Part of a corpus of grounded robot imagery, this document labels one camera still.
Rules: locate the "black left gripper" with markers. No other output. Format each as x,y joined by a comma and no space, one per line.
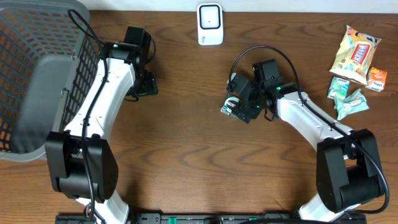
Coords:
147,88

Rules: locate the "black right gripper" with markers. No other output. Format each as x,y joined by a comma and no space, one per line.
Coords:
244,107

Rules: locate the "dark green round-label pack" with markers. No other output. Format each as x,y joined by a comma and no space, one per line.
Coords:
229,104

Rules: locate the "teal white tissue pack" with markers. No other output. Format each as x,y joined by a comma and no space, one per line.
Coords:
338,88

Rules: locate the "mint green wipes pack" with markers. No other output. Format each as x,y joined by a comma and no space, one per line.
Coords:
354,103

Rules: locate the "large beige snack bag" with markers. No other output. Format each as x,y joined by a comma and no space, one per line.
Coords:
354,56

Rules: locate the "orange tissue pack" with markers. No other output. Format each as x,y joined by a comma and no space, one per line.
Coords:
376,79

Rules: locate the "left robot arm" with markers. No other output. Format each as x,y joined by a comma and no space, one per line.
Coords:
80,160

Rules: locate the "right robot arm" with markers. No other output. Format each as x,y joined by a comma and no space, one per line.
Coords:
348,172

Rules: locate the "white barcode scanner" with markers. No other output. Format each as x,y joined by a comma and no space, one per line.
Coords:
210,24

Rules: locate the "grey plastic shopping basket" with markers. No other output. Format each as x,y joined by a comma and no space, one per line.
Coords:
48,66

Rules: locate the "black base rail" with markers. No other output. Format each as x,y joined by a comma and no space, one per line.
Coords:
156,218

